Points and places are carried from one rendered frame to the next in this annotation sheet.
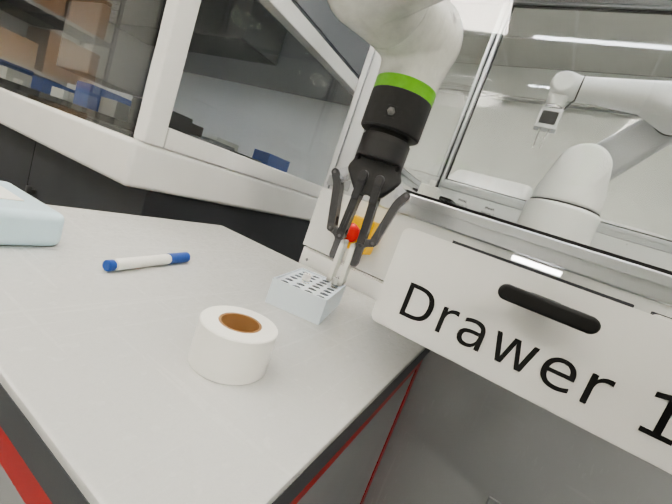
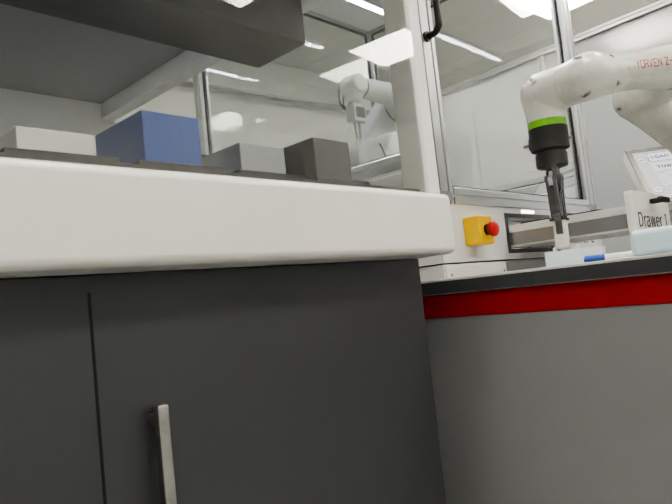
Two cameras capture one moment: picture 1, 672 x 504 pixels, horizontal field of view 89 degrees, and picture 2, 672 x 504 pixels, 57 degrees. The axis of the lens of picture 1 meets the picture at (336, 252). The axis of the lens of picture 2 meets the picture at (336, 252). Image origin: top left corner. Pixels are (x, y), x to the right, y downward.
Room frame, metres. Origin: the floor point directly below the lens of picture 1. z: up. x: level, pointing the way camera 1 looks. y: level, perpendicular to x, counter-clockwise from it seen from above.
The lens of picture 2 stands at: (0.62, 1.57, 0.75)
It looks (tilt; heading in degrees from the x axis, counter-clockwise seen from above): 4 degrees up; 287
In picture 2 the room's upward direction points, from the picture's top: 6 degrees counter-clockwise
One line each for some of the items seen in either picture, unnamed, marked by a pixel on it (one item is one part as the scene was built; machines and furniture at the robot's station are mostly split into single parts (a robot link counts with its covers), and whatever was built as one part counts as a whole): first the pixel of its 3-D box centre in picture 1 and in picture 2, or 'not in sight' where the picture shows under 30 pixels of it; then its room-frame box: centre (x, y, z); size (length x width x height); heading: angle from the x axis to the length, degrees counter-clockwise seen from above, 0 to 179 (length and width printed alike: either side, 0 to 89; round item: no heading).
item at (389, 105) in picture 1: (394, 120); (547, 141); (0.54, -0.02, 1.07); 0.12 x 0.09 x 0.06; 168
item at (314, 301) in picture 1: (309, 292); (575, 257); (0.52, 0.02, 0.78); 0.12 x 0.08 x 0.04; 168
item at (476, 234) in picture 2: (358, 233); (480, 230); (0.73, -0.03, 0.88); 0.07 x 0.05 x 0.07; 64
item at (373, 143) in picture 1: (377, 167); (553, 170); (0.54, -0.02, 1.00); 0.08 x 0.07 x 0.09; 78
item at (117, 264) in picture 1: (152, 260); (621, 255); (0.45, 0.23, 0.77); 0.14 x 0.02 x 0.02; 167
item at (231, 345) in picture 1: (234, 342); not in sight; (0.29, 0.06, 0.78); 0.07 x 0.07 x 0.04
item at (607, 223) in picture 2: not in sight; (570, 230); (0.50, -0.29, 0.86); 0.40 x 0.26 x 0.06; 154
